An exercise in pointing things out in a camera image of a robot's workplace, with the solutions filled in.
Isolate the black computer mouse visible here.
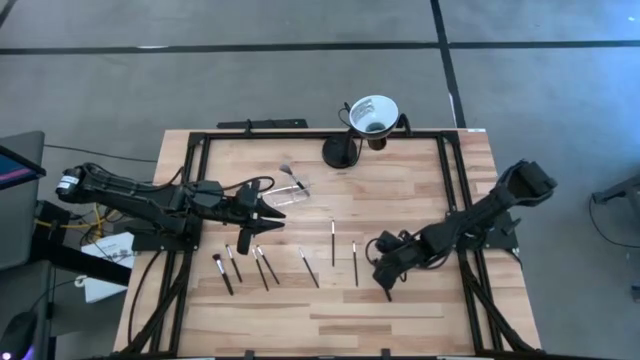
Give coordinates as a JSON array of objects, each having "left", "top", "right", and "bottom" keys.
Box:
[{"left": 0, "top": 310, "right": 39, "bottom": 360}]

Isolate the grey stand leg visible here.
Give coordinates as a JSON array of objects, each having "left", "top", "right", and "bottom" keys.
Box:
[{"left": 591, "top": 172, "right": 640, "bottom": 207}]

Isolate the clear acrylic brush organizer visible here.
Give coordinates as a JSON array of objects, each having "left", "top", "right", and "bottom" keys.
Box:
[{"left": 260, "top": 172, "right": 315, "bottom": 209}]

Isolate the thin black floor cable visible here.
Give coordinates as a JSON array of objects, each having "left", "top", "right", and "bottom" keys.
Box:
[
  {"left": 43, "top": 143, "right": 159, "bottom": 164},
  {"left": 588, "top": 195, "right": 640, "bottom": 250}
]

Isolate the black bar device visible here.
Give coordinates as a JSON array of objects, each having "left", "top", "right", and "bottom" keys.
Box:
[{"left": 216, "top": 118, "right": 310, "bottom": 130}]

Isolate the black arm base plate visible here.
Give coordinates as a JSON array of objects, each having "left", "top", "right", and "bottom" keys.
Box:
[
  {"left": 451, "top": 209, "right": 521, "bottom": 251},
  {"left": 130, "top": 225, "right": 202, "bottom": 253}
]

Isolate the dark grey side desk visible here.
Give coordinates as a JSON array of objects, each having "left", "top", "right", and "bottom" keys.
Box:
[{"left": 0, "top": 130, "right": 54, "bottom": 360}]

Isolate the black aluminium table frame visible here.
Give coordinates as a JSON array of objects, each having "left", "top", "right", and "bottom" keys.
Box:
[{"left": 94, "top": 128, "right": 546, "bottom": 360}]

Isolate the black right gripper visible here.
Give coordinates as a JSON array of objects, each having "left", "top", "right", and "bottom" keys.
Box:
[{"left": 371, "top": 230, "right": 419, "bottom": 292}]

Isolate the white paper sheet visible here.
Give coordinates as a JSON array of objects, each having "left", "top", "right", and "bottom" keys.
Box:
[{"left": 79, "top": 230, "right": 137, "bottom": 304}]

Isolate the black stand beam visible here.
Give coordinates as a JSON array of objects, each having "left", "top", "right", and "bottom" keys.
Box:
[{"left": 29, "top": 199, "right": 132, "bottom": 287}]

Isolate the black power cable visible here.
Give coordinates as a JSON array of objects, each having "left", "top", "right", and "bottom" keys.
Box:
[{"left": 126, "top": 248, "right": 167, "bottom": 347}]

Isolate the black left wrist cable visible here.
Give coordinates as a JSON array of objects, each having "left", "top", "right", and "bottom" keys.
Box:
[{"left": 219, "top": 175, "right": 276, "bottom": 195}]

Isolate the yellow cable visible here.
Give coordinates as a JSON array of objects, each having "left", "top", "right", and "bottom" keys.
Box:
[{"left": 34, "top": 208, "right": 124, "bottom": 232}]

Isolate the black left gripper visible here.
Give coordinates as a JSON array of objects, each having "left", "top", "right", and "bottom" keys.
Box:
[{"left": 224, "top": 179, "right": 288, "bottom": 256}]

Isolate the computer monitor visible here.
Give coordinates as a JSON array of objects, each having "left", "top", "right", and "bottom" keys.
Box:
[{"left": 0, "top": 143, "right": 48, "bottom": 192}]

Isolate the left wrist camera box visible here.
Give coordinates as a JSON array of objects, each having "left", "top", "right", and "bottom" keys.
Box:
[{"left": 188, "top": 180, "right": 225, "bottom": 209}]

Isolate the round-head black makeup brush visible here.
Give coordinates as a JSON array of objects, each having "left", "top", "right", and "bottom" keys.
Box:
[{"left": 211, "top": 253, "right": 235, "bottom": 297}]

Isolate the black gooseneck desk lamp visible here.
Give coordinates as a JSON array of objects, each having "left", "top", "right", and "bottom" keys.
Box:
[{"left": 321, "top": 93, "right": 412, "bottom": 170}]

